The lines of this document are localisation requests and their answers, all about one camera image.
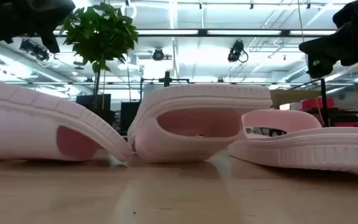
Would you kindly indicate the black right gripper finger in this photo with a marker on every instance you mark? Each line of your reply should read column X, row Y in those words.
column 320, row 56

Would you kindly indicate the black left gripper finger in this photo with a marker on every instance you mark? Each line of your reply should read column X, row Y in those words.
column 51, row 42

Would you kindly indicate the wooden shelf with black legs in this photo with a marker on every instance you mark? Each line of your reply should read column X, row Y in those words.
column 294, row 98

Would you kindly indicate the pink foam slide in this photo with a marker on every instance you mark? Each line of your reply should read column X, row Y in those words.
column 17, row 130
column 197, row 93
column 322, row 149

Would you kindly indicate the black hanging spotlight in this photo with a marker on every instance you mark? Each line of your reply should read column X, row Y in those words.
column 34, row 49
column 235, row 51
column 158, row 54

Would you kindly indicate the red and black cart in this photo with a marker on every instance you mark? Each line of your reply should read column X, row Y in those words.
column 317, row 104

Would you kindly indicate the green leafy plant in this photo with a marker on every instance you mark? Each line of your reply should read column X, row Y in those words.
column 101, row 34

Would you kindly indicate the black plant pot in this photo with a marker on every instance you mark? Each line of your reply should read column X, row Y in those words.
column 93, row 102

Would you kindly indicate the black floor box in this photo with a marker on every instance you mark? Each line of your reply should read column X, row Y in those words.
column 130, row 116

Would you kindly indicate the black overhead rig beam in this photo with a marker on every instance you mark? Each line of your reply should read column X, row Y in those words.
column 202, row 32

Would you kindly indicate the black metal gantry frame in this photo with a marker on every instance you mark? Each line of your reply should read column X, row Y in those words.
column 167, row 79

